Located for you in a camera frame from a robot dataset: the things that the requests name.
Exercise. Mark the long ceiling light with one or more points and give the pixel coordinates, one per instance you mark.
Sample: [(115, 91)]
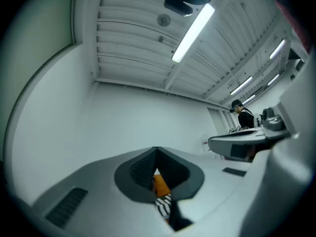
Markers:
[(193, 32), (241, 85), (277, 49), (249, 99), (273, 79)]

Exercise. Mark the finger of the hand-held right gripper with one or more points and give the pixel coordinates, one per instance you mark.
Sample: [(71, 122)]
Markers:
[(249, 129), (227, 144)]

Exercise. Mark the person's red shirt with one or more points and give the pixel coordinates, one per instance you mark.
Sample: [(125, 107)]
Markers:
[(293, 16)]

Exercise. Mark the black white striped blanket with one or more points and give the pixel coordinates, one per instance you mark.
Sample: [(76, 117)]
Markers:
[(164, 205)]

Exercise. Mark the orange pillow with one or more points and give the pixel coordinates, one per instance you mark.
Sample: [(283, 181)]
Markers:
[(161, 185)]

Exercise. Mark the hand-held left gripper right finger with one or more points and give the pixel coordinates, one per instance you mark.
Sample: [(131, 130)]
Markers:
[(214, 176)]

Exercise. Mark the black head-worn camera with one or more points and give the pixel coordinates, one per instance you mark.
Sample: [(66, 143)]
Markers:
[(177, 6)]

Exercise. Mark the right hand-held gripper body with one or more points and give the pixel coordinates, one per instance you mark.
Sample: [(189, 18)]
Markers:
[(274, 125)]

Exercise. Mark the round ceiling detector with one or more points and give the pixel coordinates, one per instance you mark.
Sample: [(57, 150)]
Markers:
[(163, 20)]

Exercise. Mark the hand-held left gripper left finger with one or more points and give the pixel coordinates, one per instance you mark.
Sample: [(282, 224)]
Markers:
[(98, 181)]

